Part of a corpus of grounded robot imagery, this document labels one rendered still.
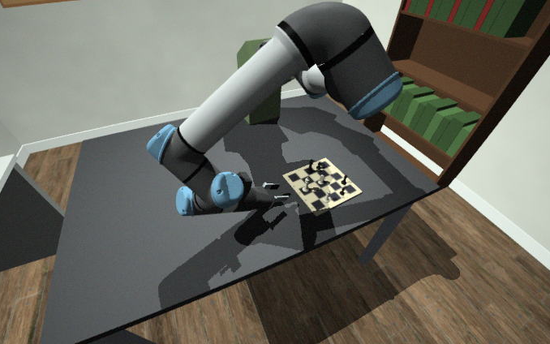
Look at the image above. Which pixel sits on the cream and black chessboard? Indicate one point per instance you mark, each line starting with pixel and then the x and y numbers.
pixel 314 197

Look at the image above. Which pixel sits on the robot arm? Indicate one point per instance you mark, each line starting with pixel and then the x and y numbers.
pixel 356 71

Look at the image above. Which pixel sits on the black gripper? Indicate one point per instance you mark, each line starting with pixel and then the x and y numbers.
pixel 256 197

